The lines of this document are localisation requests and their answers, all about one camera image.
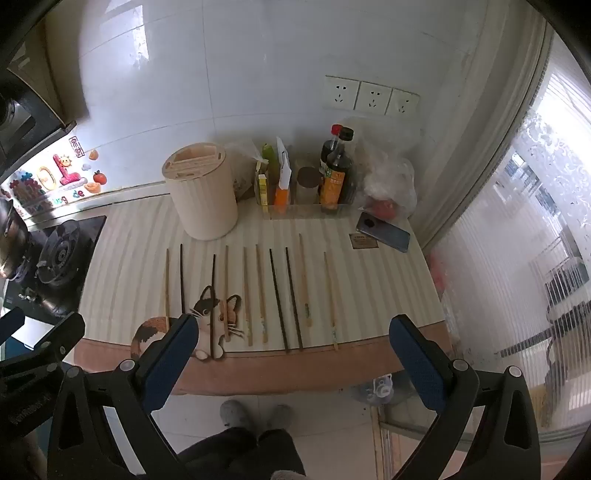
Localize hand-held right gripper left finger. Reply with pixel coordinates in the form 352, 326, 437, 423
48, 313, 200, 480

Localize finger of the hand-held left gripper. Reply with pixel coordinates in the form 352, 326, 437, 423
31, 312, 87, 370
0, 306, 27, 345

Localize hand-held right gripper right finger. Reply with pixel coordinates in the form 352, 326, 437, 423
389, 314, 541, 480

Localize bunch of mixed chopsticks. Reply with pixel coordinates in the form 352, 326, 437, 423
164, 243, 291, 354

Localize dark brown chopstick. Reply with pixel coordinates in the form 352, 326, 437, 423
285, 247, 304, 351

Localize beige chopstick holder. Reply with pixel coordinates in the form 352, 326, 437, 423
161, 141, 240, 241

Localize clear plastic bottle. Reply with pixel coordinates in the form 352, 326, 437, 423
355, 373, 399, 408

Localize grey slipper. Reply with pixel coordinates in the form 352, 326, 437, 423
264, 404, 293, 431
219, 399, 253, 433

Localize dark cooking pot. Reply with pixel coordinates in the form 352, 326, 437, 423
0, 198, 34, 280

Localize light wooden chopstick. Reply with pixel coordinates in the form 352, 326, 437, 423
298, 233, 313, 328
322, 251, 339, 354

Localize person's dark trousers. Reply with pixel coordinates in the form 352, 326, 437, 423
177, 426, 307, 480

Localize glass sliding door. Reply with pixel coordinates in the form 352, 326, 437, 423
416, 41, 591, 446

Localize blue smartphone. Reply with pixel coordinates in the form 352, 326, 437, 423
355, 211, 411, 254

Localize plastic bag with tomato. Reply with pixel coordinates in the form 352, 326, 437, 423
344, 117, 419, 223

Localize clear plastic organizer tray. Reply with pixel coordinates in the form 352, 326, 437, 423
262, 184, 357, 219

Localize black cap orange label bottle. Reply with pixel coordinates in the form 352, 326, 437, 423
320, 127, 356, 215

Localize range hood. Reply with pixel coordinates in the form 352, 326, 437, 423
0, 44, 77, 181

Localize brown lid jar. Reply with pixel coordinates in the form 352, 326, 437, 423
295, 154, 322, 205

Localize clear plastic bag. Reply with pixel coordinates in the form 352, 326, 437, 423
225, 137, 265, 201

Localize white and orange packet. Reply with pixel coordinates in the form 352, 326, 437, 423
274, 136, 295, 207

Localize green packet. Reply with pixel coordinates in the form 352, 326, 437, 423
261, 143, 279, 186

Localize red cap dark bottle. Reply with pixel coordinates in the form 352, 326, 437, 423
320, 123, 345, 178

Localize white lace curtain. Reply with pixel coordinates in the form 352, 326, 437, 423
512, 108, 591, 224

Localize colourful wall stickers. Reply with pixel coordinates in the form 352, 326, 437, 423
0, 135, 110, 219

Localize white wall socket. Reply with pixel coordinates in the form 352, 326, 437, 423
354, 81, 393, 116
322, 75, 360, 111
386, 88, 421, 119

